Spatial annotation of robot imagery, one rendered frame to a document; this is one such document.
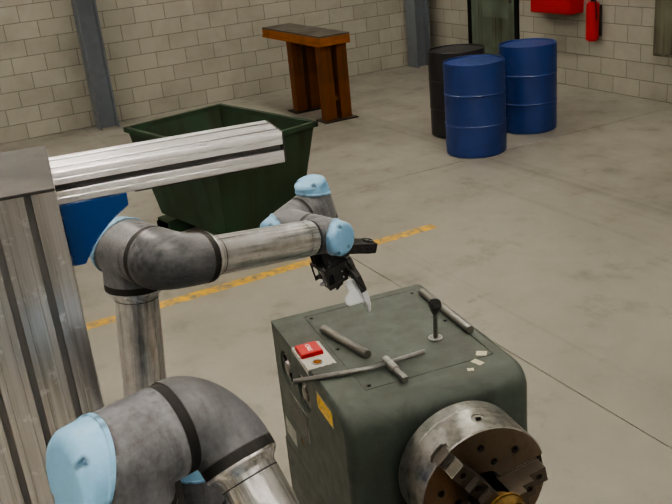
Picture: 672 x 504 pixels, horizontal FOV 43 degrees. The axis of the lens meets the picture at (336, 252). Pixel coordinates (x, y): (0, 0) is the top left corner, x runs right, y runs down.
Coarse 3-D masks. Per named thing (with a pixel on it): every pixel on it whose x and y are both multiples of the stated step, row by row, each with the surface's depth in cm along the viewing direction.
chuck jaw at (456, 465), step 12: (444, 456) 184; (444, 468) 184; (456, 468) 181; (468, 468) 183; (456, 480) 181; (468, 480) 182; (480, 480) 181; (468, 492) 181; (480, 492) 182; (492, 492) 181
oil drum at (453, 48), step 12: (432, 48) 890; (444, 48) 889; (456, 48) 882; (468, 48) 875; (480, 48) 868; (432, 60) 865; (444, 60) 854; (432, 72) 871; (432, 84) 877; (432, 96) 882; (432, 108) 887; (444, 108) 873; (432, 120) 895; (444, 120) 878; (432, 132) 902; (444, 132) 884
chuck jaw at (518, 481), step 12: (540, 456) 193; (516, 468) 191; (528, 468) 190; (540, 468) 189; (504, 480) 189; (516, 480) 188; (528, 480) 187; (540, 480) 190; (516, 492) 185; (528, 492) 187
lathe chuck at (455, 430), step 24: (480, 408) 193; (432, 432) 190; (456, 432) 186; (480, 432) 185; (504, 432) 187; (432, 456) 186; (456, 456) 184; (480, 456) 187; (504, 456) 189; (528, 456) 192; (408, 480) 191; (432, 480) 184
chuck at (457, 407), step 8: (472, 400) 197; (448, 408) 194; (456, 408) 193; (464, 408) 193; (496, 408) 197; (432, 416) 194; (440, 416) 193; (448, 416) 192; (424, 424) 193; (432, 424) 192; (416, 432) 193; (424, 432) 192; (416, 440) 192; (408, 448) 193; (408, 456) 192; (400, 464) 195; (400, 472) 195; (400, 480) 195; (400, 488) 197
